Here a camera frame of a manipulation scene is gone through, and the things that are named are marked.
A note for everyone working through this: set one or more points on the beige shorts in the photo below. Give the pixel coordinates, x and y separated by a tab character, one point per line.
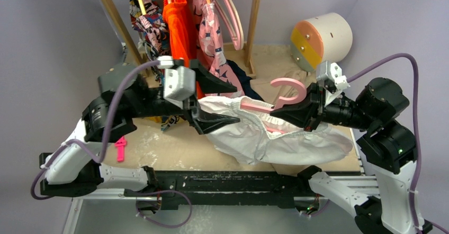
298	146

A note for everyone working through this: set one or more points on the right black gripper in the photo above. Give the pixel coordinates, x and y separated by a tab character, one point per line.
314	111

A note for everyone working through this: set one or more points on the orange mesh shorts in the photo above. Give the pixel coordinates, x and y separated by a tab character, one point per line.
178	18

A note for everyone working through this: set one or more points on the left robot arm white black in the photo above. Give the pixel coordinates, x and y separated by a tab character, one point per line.
77	167

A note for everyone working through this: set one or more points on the pink shark print shorts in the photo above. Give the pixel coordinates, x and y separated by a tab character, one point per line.
210	45

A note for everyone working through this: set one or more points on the pink wooden hanger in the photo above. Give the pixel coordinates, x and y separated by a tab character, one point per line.
271	91
230	16

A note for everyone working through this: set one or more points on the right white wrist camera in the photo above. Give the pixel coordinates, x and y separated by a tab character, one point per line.
330	77

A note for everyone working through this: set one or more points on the comic print shorts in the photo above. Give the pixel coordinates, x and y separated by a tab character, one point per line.
147	19

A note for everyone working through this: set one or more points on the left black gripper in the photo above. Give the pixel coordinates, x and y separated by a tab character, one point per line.
206	121

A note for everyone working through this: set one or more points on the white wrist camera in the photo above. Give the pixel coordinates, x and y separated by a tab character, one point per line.
330	77
179	81

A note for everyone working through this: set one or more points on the round white drawer cabinet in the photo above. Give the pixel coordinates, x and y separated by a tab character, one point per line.
327	37

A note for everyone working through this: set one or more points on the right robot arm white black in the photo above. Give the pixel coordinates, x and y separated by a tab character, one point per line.
391	148

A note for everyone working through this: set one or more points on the pink plastic clip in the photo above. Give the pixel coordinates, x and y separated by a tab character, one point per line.
120	149

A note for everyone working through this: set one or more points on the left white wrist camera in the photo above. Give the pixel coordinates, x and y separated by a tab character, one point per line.
179	81

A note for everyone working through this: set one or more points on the navy blue shorts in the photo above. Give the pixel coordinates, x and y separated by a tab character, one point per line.
244	81

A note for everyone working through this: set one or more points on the wooden clothes rack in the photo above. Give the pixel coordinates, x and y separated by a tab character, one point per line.
244	56

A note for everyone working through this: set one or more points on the white shorts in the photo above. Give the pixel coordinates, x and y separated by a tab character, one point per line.
261	138

